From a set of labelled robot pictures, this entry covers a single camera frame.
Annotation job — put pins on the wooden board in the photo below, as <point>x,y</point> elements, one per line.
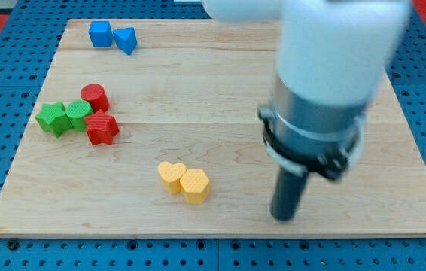
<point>189,94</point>

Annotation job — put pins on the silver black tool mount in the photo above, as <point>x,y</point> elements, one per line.
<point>304,135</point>

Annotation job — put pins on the yellow heart block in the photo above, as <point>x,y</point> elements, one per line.
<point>171,174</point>

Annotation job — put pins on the blue triangle block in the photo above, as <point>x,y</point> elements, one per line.
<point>125,39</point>

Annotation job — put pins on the red star block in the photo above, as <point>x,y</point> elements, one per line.
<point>101,128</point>

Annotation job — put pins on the yellow hexagon block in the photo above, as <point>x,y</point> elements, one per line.
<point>195,186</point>

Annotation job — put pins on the green cylinder block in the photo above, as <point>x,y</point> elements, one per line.
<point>76,111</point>

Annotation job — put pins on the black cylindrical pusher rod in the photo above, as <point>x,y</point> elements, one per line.
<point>288,192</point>

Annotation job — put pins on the green star block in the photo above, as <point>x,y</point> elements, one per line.
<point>52,118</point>

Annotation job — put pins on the blue cube block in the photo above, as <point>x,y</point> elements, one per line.
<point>100,34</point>

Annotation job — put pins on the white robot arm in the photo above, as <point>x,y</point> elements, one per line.
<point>330,59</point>

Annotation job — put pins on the red cylinder block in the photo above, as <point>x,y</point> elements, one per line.
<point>96,96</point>

